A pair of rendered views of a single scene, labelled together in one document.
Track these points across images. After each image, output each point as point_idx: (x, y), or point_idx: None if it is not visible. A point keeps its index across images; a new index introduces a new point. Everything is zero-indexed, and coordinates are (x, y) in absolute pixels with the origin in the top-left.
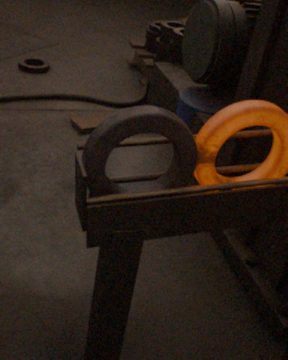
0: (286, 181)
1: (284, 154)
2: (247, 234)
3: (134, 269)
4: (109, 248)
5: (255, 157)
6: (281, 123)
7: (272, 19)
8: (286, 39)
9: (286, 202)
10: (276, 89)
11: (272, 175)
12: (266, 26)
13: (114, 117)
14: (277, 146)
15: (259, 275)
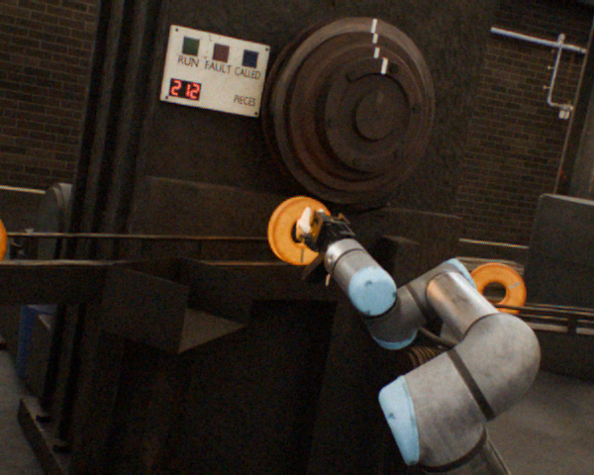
0: None
1: None
2: (59, 419)
3: None
4: None
5: (69, 329)
6: None
7: (75, 183)
8: (87, 200)
9: (1, 285)
10: (81, 249)
11: None
12: (72, 191)
13: None
14: None
15: (65, 458)
